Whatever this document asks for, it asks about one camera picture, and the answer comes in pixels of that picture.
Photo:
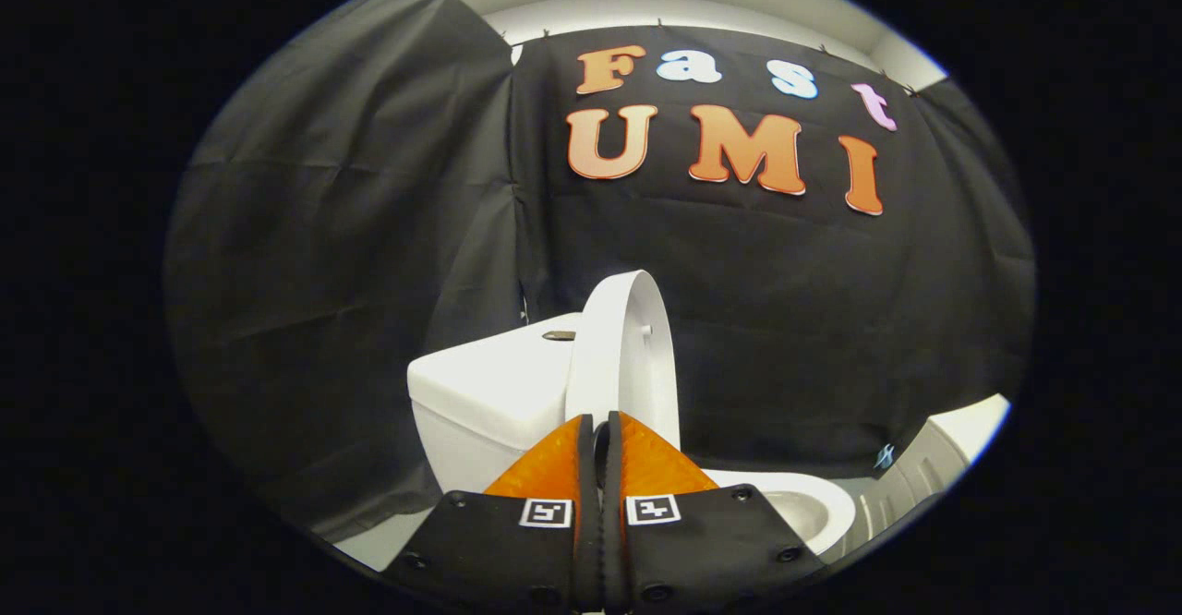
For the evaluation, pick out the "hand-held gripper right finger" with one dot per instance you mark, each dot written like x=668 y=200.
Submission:
x=613 y=504

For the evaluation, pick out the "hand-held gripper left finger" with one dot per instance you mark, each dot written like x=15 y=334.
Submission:
x=587 y=504

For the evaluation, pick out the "grey flush button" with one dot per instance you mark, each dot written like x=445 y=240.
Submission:
x=559 y=335

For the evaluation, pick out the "white panelled door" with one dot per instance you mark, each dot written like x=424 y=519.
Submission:
x=923 y=467

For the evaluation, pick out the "black backdrop cloth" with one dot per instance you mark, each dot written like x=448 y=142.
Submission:
x=369 y=227

